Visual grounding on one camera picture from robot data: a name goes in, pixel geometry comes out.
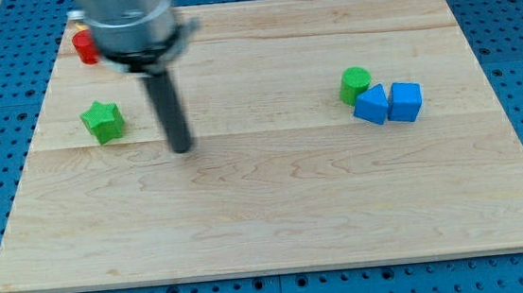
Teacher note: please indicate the green star block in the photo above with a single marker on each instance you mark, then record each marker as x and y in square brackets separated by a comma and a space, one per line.
[104, 121]

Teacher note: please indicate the red cylinder block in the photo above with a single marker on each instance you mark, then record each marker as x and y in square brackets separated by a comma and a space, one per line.
[85, 48]

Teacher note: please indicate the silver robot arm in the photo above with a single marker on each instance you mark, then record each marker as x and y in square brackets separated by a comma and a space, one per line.
[143, 37]

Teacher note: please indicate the green cylinder block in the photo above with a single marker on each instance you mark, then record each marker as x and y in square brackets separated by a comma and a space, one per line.
[354, 81]

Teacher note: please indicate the blue cube block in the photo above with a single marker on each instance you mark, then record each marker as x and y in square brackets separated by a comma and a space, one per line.
[405, 101]

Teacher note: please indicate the blue triangle block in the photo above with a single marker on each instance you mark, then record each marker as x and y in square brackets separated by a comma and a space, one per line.
[372, 105]

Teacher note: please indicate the wooden board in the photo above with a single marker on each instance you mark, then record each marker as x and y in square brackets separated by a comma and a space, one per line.
[282, 178]

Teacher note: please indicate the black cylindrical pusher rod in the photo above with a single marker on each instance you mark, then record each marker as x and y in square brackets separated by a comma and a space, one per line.
[169, 111]

